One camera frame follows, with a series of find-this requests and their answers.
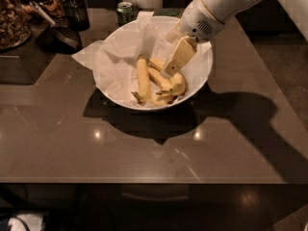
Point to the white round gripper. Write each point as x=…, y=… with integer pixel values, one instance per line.
x=197, y=22

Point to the yellow banana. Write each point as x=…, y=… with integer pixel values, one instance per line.
x=178, y=82
x=164, y=95
x=144, y=92

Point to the white bowl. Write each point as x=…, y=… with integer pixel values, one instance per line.
x=200, y=71

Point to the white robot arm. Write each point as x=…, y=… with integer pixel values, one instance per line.
x=224, y=10

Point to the green lid container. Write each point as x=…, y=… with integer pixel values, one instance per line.
x=168, y=12

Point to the green soda can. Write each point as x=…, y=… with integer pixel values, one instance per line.
x=124, y=12

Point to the white paper liner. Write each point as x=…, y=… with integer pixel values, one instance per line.
x=122, y=58

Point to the snack jar behind tongs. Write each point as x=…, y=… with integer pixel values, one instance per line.
x=54, y=8

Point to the metal tongs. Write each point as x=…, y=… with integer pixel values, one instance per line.
x=42, y=13

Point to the white cloth on floor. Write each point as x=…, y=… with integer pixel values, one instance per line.
x=26, y=222

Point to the black wire mesh basket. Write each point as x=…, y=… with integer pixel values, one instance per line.
x=76, y=10

